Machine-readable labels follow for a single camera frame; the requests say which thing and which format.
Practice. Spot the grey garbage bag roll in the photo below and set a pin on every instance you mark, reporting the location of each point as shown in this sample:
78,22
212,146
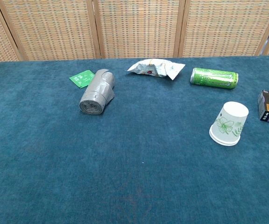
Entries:
97,93

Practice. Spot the green printed card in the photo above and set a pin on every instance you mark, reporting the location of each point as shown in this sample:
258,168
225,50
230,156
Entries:
80,79

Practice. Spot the white paper cup green print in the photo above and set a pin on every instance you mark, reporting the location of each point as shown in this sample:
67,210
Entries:
231,119
225,144

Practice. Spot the blue carpet table cloth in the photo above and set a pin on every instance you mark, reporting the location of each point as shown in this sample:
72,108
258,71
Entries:
129,151

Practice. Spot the green drink can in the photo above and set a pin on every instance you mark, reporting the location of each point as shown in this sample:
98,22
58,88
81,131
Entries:
214,78

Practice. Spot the crumpled white snack packet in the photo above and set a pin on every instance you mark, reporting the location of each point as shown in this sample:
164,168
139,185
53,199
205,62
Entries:
155,67

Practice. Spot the woven bamboo folding screen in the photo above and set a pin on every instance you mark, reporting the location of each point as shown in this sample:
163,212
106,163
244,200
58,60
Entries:
136,28

